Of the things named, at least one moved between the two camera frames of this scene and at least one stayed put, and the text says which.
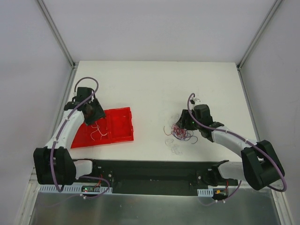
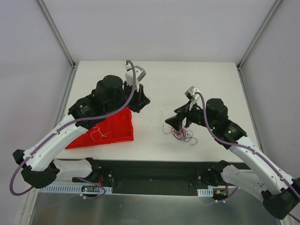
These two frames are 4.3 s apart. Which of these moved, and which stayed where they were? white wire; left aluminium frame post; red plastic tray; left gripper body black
Moved: white wire; left gripper body black
Stayed: left aluminium frame post; red plastic tray
